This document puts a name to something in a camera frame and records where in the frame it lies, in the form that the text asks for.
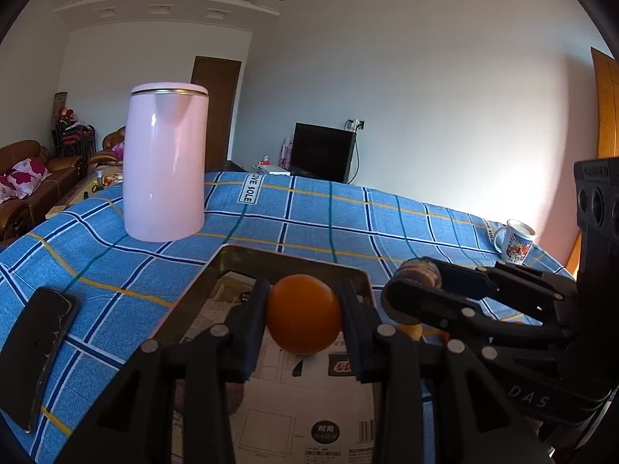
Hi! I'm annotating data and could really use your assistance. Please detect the black television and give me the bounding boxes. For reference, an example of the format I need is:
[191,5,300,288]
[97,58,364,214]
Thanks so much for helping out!
[289,123,357,184]

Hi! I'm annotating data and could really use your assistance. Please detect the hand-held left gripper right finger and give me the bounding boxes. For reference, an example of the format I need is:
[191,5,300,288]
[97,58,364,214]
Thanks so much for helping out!
[336,278,552,464]

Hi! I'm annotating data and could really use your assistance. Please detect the snacks inside tin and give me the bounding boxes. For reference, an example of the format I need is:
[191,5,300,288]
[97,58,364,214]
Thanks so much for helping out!
[181,271,378,464]

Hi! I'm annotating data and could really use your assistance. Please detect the purple-brown wrinkled fruit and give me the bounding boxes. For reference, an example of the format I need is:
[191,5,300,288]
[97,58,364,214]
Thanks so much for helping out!
[387,257,443,326]

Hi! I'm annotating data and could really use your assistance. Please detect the brown leather sofa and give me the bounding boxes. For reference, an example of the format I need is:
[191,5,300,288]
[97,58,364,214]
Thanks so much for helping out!
[0,140,88,242]

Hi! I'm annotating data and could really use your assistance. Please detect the black smartphone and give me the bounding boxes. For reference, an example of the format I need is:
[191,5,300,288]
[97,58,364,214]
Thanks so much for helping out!
[0,286,82,435]

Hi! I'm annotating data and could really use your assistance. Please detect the orange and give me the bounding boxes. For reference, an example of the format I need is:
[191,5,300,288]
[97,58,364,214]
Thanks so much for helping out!
[266,274,344,355]

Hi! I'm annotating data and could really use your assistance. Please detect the wooden furniture panel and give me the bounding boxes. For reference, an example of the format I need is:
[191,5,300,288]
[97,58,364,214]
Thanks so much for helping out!
[590,47,619,159]

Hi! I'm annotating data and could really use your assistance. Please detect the white printed mug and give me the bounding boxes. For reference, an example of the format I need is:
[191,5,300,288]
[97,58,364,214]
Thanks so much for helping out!
[493,219,537,266]

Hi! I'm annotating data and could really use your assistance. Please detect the blue plaid tablecloth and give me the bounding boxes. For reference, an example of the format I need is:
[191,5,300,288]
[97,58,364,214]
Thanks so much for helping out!
[0,170,578,464]

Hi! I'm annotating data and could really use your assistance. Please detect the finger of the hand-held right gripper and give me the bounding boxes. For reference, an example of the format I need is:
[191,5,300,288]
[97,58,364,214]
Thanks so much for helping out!
[423,256,578,322]
[381,278,577,380]

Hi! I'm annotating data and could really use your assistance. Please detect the tall patterned roll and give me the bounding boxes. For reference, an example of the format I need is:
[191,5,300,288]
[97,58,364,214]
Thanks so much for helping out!
[52,92,67,131]

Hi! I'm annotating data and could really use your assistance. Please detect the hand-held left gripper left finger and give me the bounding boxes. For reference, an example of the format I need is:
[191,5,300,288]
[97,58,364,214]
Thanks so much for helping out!
[58,276,272,464]

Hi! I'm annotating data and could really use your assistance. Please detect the pink electric kettle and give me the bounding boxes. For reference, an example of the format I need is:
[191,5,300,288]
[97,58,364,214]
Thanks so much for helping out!
[123,83,210,242]

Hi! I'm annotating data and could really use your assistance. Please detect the wooden coffee table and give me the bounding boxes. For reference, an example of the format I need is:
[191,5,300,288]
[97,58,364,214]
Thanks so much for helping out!
[46,163,127,219]

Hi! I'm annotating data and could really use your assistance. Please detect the pink tin box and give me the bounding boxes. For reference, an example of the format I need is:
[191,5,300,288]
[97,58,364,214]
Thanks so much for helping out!
[155,246,383,464]

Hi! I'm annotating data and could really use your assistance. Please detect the brown leather armchair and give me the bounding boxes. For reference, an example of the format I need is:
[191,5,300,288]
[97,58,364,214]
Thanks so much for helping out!
[86,127,127,165]

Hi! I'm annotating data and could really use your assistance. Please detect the brown wooden door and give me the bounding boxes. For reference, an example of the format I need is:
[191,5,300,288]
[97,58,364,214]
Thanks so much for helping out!
[191,55,241,173]

